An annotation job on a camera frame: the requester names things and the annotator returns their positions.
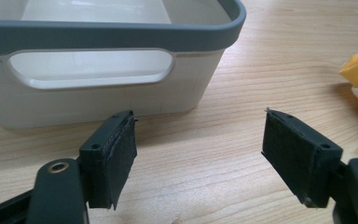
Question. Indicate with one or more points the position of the white bin with grey rim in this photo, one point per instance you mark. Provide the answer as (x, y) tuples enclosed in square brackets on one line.
[(105, 102)]

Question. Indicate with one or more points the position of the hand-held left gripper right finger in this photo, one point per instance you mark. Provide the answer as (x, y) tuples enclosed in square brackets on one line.
[(298, 155)]

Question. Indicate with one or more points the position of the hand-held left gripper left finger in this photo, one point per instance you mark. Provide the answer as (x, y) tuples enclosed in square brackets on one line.
[(105, 161)]

